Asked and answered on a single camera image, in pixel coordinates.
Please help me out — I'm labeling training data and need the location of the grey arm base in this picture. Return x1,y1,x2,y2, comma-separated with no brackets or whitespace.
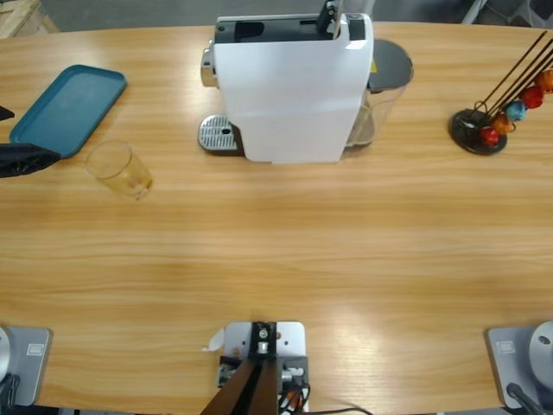
0,326,54,407
486,320,553,410

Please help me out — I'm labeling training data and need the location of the white capsule coffee machine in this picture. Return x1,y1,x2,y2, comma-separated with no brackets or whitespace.
199,11,376,166

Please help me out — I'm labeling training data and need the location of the blue coffee capsule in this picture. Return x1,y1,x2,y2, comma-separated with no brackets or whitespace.
505,99,528,122

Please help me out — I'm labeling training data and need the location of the teal plastic tray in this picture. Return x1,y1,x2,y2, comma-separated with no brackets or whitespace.
8,64,128,160

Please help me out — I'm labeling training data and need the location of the wooden pallet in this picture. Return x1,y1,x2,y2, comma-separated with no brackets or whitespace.
0,0,60,40

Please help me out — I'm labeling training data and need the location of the clear drinking glass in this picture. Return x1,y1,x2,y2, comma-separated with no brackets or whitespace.
84,138,155,202

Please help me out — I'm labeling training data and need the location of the drip tray with metal grille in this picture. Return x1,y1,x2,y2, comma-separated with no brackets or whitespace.
197,113,244,157

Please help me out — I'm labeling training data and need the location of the white paper tag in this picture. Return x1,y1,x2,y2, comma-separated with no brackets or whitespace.
200,327,226,352

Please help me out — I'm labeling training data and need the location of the clear water tank dark lid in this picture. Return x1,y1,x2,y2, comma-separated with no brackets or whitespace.
349,37,415,150

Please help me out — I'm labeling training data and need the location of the black capsule holder with rods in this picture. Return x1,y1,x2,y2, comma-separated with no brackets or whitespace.
448,29,553,156

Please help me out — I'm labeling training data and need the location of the black base cable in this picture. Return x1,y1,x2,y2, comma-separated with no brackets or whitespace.
0,373,21,407
505,382,548,415

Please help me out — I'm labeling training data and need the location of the dark camera mount post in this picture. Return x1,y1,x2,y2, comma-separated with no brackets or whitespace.
200,321,280,415

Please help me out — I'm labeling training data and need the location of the black cable at mount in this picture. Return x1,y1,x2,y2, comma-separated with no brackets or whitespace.
276,382,372,415

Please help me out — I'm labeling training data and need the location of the white metal frame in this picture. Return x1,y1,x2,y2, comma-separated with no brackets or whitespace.
460,0,487,25

